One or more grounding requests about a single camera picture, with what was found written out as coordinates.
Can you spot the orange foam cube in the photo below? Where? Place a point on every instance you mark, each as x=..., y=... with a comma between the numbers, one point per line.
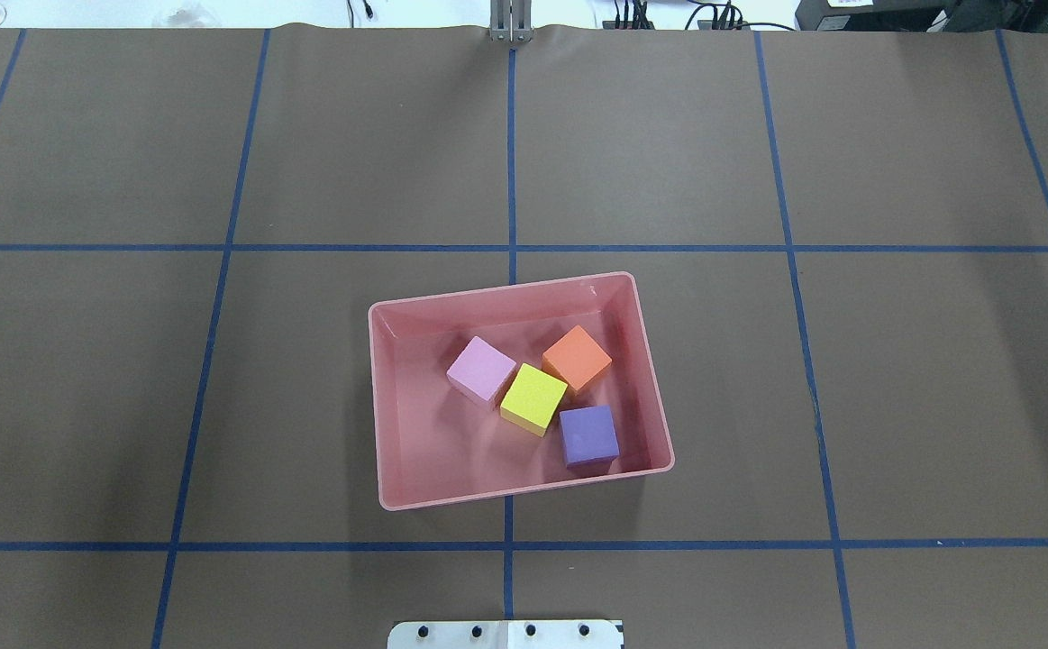
x=577, y=360

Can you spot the pink foam cube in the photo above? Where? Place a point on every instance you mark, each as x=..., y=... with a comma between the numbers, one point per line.
x=482, y=373

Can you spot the pink plastic bin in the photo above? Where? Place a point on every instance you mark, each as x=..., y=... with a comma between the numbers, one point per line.
x=434, y=447

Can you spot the yellow foam cube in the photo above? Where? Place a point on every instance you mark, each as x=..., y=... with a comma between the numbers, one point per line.
x=532, y=400

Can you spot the purple foam cube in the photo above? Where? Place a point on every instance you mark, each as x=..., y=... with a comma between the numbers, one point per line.
x=589, y=436

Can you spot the aluminium frame post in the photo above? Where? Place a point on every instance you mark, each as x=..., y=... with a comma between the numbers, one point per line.
x=511, y=21

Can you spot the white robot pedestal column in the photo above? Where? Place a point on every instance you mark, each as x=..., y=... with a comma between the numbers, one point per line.
x=535, y=633

